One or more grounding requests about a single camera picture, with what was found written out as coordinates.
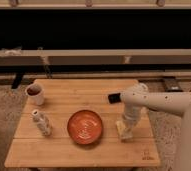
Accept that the white cup with dark contents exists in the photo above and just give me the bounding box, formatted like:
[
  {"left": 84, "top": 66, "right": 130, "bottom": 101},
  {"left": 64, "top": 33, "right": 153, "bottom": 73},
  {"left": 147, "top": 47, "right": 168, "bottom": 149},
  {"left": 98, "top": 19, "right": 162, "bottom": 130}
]
[{"left": 25, "top": 83, "right": 44, "bottom": 105}]

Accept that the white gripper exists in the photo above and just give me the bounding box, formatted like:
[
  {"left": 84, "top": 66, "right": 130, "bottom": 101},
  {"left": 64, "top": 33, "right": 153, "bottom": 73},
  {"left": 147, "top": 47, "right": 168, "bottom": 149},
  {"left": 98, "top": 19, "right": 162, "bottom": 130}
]
[{"left": 122, "top": 108, "right": 141, "bottom": 127}]

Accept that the orange bowl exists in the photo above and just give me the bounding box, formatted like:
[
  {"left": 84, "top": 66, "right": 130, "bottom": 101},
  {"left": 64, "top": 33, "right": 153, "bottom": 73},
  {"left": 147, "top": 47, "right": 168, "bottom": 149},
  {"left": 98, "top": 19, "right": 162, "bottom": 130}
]
[{"left": 67, "top": 110, "right": 103, "bottom": 145}]

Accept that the white patterned bottle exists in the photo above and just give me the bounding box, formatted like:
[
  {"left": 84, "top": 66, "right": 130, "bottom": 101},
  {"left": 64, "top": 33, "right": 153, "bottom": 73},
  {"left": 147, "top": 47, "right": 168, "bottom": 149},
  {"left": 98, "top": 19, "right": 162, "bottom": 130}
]
[{"left": 32, "top": 109, "right": 52, "bottom": 136}]

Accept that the wooden bench rail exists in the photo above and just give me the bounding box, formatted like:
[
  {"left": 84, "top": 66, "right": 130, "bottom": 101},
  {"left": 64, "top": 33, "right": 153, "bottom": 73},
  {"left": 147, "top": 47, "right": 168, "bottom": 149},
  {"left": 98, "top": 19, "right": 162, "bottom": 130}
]
[{"left": 0, "top": 49, "right": 191, "bottom": 66}]

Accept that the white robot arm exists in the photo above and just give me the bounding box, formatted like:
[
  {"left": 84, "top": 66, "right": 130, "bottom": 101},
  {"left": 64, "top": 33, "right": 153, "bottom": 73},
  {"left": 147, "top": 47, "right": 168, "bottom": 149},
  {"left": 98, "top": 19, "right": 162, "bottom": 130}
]
[{"left": 120, "top": 83, "right": 191, "bottom": 171}]

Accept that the black phone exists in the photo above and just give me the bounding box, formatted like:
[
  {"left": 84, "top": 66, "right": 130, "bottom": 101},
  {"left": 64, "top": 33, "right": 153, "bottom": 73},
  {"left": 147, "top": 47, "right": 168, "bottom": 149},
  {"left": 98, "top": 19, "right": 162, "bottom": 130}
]
[{"left": 108, "top": 93, "right": 121, "bottom": 104}]

